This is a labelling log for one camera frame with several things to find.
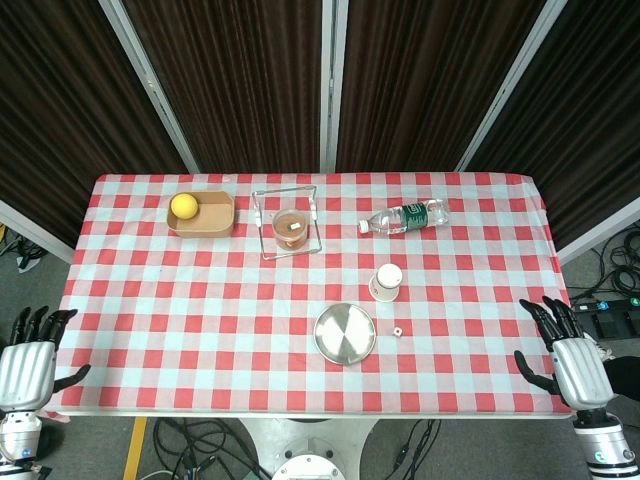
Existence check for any clear wire frame stand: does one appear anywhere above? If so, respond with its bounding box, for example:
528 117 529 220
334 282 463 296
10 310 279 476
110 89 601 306
251 184 322 262

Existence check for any round metal plate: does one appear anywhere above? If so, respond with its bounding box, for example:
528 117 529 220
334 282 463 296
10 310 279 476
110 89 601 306
313 302 377 367

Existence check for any black power strip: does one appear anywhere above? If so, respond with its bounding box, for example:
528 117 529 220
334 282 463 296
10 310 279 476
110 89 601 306
569 295 640 315

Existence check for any yellow ball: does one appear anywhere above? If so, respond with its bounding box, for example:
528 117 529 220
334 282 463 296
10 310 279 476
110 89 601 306
169 192 201 220

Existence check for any red white checkered tablecloth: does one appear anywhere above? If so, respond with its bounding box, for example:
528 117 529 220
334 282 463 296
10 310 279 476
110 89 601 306
42 172 574 416

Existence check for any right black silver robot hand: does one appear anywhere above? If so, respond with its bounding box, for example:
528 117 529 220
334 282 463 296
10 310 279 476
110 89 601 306
513 295 615 412

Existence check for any dark corrugated partition panel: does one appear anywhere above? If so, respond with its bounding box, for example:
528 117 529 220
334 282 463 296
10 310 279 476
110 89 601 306
0 0 201 264
322 0 569 174
457 0 640 266
99 0 334 175

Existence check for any black floor cable bundle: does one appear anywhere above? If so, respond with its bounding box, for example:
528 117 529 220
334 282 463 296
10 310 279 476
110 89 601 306
0 223 49 274
569 233 640 301
149 417 274 480
379 418 444 480

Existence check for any black trouser leg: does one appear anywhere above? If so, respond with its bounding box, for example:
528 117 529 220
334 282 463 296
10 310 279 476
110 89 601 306
602 355 640 401

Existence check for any white paper cup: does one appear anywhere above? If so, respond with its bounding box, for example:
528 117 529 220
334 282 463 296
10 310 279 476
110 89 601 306
368 263 404 303

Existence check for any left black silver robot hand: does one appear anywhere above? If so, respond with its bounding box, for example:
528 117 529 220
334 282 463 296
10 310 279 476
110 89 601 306
0 305 92 412

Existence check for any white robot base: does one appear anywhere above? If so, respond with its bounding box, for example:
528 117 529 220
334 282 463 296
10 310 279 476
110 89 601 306
234 417 381 480

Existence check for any clear water bottle green label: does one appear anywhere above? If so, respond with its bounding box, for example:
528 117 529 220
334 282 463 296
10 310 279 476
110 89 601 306
357 198 451 236

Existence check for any clear jar with brown contents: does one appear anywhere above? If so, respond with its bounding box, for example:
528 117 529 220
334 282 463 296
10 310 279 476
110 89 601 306
272 208 310 251

